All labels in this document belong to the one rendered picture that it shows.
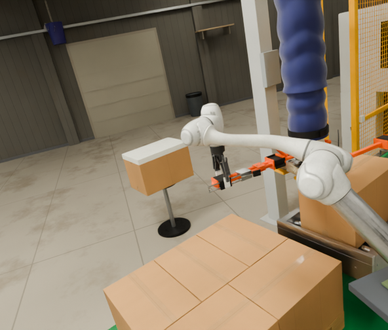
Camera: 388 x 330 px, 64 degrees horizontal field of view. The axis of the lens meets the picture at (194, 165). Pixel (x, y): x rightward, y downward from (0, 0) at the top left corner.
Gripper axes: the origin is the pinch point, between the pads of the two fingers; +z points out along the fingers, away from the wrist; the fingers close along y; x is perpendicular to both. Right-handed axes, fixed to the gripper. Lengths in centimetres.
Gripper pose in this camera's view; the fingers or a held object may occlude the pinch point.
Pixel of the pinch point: (223, 180)
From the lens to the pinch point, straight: 167.8
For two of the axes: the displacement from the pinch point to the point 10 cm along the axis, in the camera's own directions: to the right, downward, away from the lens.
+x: -9.0, 3.0, -3.1
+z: 1.9, 9.2, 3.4
